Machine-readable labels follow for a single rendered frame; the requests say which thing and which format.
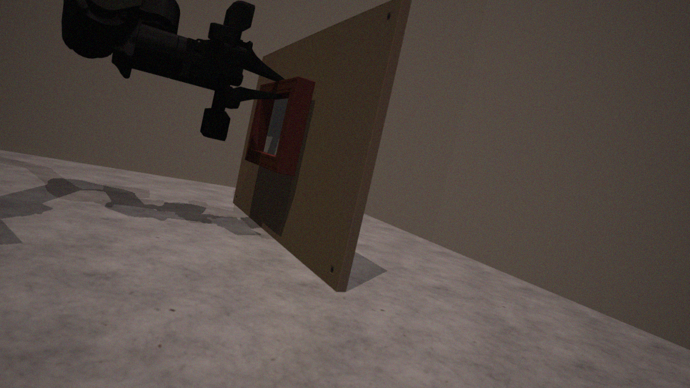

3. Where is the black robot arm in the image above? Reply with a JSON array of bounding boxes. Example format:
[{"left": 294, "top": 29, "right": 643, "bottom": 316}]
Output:
[{"left": 61, "top": 0, "right": 247, "bottom": 88}]

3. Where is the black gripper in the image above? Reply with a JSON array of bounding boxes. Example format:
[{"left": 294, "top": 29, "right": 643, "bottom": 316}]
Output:
[{"left": 169, "top": 1, "right": 285, "bottom": 141}]

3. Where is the dark red picture frame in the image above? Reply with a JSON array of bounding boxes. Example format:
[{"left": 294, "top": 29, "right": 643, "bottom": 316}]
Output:
[{"left": 245, "top": 77, "right": 316, "bottom": 176}]

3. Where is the brown flat wooden board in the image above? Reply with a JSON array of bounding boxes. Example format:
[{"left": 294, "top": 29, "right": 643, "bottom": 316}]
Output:
[{"left": 233, "top": 0, "right": 412, "bottom": 292}]

